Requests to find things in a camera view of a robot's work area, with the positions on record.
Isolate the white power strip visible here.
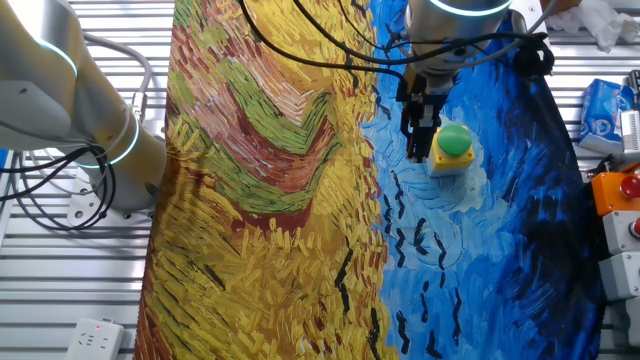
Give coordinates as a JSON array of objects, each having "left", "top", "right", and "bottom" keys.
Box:
[{"left": 63, "top": 317, "right": 126, "bottom": 360}]

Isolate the orange box red button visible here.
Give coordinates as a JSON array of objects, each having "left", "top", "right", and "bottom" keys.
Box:
[{"left": 590, "top": 171, "right": 640, "bottom": 218}]

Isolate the plain grey switch box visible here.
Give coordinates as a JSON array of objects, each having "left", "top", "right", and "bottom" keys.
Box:
[{"left": 597, "top": 251, "right": 640, "bottom": 303}]

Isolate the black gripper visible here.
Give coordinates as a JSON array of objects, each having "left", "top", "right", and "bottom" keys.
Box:
[{"left": 396, "top": 63, "right": 455, "bottom": 165}]

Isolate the yellow box green push button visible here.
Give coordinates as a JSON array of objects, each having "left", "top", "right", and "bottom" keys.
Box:
[{"left": 426, "top": 124, "right": 476, "bottom": 178}]

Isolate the black cable bundle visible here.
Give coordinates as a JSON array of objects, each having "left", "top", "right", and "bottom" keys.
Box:
[{"left": 0, "top": 143, "right": 118, "bottom": 232}]

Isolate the white ribbed device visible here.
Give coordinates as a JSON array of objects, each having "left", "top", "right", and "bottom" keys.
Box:
[{"left": 619, "top": 109, "right": 640, "bottom": 157}]

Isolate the white crumpled plastic bag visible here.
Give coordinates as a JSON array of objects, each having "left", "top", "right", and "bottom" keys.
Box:
[{"left": 545, "top": 0, "right": 640, "bottom": 54}]

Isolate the black cable wrap lump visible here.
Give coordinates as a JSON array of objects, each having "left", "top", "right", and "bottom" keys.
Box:
[{"left": 512, "top": 32, "right": 556, "bottom": 79}]

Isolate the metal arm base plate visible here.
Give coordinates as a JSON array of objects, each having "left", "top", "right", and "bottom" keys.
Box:
[{"left": 65, "top": 178, "right": 157, "bottom": 229}]

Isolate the painted wheat field tablecloth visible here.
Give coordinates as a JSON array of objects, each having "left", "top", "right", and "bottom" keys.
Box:
[{"left": 132, "top": 0, "right": 607, "bottom": 360}]

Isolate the grey box red button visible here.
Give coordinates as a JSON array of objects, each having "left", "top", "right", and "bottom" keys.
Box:
[{"left": 601, "top": 209, "right": 640, "bottom": 257}]

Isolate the blue tissue pack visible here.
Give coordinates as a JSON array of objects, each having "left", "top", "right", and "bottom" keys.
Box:
[{"left": 578, "top": 77, "right": 637, "bottom": 156}]

